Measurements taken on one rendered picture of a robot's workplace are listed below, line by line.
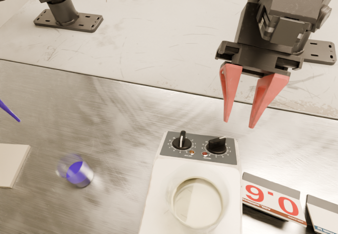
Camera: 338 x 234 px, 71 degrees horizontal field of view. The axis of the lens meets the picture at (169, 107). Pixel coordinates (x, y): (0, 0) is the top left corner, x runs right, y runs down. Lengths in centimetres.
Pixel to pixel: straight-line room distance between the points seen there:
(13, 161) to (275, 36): 47
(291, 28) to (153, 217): 26
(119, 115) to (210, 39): 30
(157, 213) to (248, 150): 21
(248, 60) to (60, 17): 57
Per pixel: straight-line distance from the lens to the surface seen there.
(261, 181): 44
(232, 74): 31
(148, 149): 45
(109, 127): 49
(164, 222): 32
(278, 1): 26
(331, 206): 46
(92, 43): 68
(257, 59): 31
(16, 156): 54
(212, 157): 37
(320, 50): 66
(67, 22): 76
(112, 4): 81
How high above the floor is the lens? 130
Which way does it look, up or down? 55 degrees down
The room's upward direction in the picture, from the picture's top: 7 degrees counter-clockwise
